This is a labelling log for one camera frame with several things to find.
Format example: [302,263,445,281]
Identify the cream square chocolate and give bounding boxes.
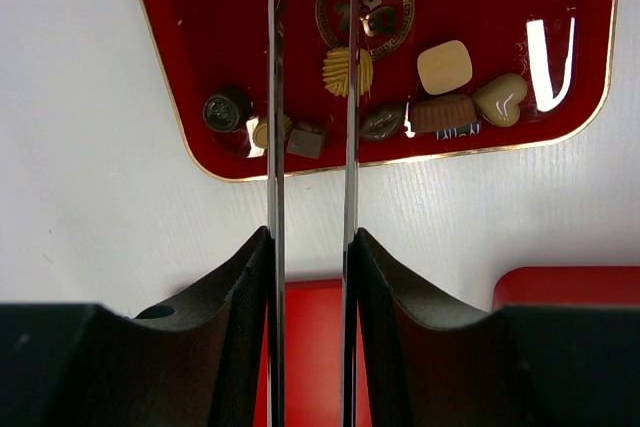
[417,40,473,96]

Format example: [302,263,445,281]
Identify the yellow round chocolate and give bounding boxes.
[252,116,293,149]

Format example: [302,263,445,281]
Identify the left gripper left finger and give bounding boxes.
[1,228,272,426]

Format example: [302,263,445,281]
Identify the brown cube chocolate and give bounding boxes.
[286,122,326,159]

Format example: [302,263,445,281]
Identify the red box lid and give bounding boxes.
[252,277,374,427]

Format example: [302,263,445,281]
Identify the red compartment chocolate box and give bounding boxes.
[492,266,639,310]

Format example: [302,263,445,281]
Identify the yellow ridged chocolate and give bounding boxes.
[322,46,375,98]

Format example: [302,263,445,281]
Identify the cream heart chocolate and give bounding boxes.
[471,73,528,128]

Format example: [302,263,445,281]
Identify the metal tweezers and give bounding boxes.
[267,0,359,426]

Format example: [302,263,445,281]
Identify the dark round chocolate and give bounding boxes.
[202,85,253,133]

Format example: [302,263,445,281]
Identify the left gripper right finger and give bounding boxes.
[355,229,639,426]

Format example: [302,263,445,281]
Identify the brown cup chocolate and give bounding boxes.
[409,94,477,133]

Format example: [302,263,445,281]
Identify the red chocolate tray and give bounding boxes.
[141,0,616,182]

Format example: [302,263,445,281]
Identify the dark lips chocolate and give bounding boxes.
[359,103,406,141]

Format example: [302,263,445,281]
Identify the blue striped chocolate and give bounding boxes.
[435,120,482,141]

